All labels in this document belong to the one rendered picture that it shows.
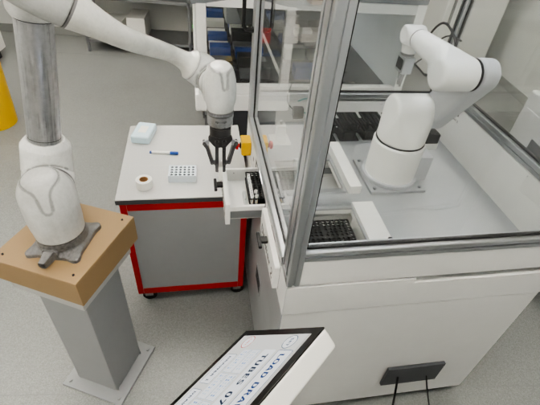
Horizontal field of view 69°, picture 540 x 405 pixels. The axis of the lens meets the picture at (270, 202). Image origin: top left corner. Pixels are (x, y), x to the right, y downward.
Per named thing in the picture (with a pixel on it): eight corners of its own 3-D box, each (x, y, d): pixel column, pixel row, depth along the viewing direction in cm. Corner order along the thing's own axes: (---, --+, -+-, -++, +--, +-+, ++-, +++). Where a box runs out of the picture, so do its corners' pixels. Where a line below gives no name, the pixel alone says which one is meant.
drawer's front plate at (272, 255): (272, 289, 132) (275, 267, 125) (259, 228, 153) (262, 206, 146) (277, 288, 132) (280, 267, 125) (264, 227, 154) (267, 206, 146)
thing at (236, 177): (229, 219, 153) (230, 207, 149) (225, 178, 172) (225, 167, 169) (329, 214, 160) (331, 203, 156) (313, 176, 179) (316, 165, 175)
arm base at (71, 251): (16, 267, 125) (9, 255, 121) (53, 219, 141) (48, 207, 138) (71, 273, 124) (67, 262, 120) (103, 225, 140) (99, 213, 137)
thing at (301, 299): (281, 315, 127) (286, 287, 117) (246, 142, 202) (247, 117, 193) (539, 292, 143) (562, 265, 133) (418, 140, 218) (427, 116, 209)
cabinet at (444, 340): (263, 419, 177) (280, 318, 126) (240, 249, 254) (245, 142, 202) (456, 393, 194) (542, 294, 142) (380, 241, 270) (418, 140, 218)
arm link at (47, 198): (33, 252, 122) (5, 198, 108) (32, 215, 134) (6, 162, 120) (88, 238, 128) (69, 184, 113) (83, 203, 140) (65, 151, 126)
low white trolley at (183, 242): (138, 305, 216) (114, 200, 167) (147, 227, 263) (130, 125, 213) (244, 297, 226) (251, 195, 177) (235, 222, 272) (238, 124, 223)
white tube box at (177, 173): (168, 182, 179) (167, 175, 177) (169, 171, 185) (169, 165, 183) (196, 182, 181) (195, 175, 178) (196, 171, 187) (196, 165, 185)
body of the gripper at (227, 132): (208, 129, 133) (208, 152, 139) (233, 128, 134) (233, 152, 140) (207, 118, 139) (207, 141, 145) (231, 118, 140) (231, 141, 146)
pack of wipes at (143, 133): (149, 145, 201) (148, 137, 198) (130, 143, 200) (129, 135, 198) (157, 130, 212) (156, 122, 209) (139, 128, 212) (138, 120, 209)
